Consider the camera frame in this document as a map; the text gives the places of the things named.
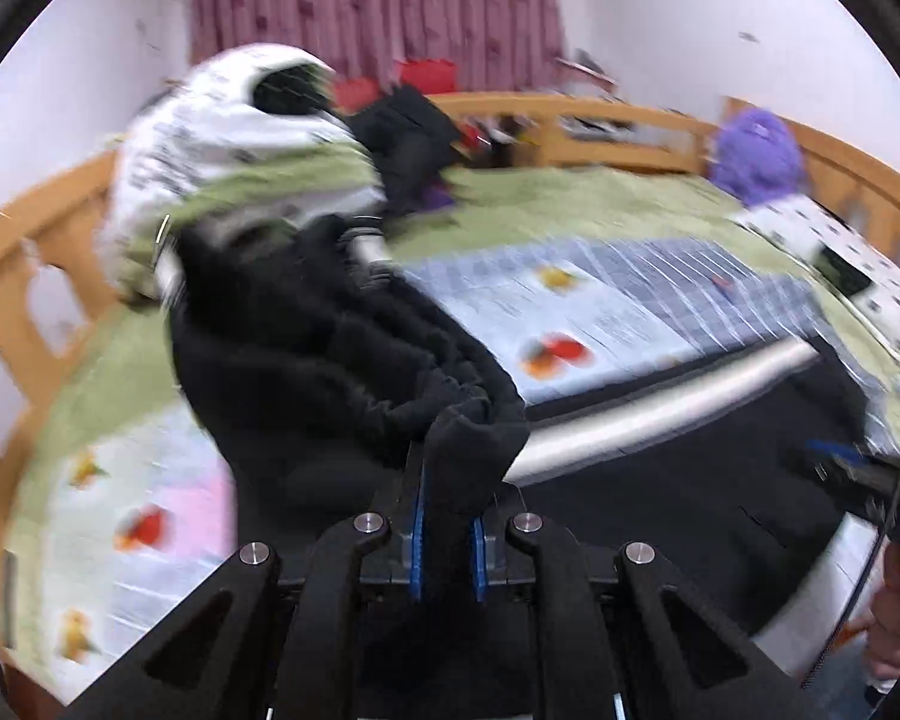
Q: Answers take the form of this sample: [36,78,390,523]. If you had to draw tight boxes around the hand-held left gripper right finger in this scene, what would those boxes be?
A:
[469,490,818,720]

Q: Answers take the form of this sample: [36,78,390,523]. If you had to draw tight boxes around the black garment pile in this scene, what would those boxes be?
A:
[352,82,466,218]

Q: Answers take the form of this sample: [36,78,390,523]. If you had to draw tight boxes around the black cable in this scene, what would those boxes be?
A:
[799,382,900,687]

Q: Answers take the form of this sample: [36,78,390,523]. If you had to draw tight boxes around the purple plush toy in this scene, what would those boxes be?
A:
[709,106,807,207]

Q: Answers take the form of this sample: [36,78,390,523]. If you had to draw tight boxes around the person's right hand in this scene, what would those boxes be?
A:
[866,547,900,691]

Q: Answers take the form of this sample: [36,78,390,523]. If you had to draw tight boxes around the pink patterned curtain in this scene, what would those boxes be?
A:
[187,0,571,98]

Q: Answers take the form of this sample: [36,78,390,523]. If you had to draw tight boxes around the white floral quilt bundle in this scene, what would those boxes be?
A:
[101,45,387,301]

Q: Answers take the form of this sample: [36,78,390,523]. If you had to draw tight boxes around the white floral pillow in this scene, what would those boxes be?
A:
[727,195,900,361]

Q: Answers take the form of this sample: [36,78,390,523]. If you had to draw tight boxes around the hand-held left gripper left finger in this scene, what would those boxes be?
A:
[60,444,428,720]

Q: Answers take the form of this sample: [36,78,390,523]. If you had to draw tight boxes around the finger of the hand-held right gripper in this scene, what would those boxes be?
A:
[801,439,875,485]

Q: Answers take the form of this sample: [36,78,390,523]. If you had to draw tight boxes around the fruit printed plastic mat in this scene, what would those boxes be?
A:
[4,236,900,691]

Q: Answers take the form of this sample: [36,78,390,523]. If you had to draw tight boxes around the person's jeans leg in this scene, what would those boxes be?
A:
[799,641,897,720]

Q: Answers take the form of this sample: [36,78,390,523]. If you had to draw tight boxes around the wooden bed frame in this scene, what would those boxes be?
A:
[0,90,900,481]

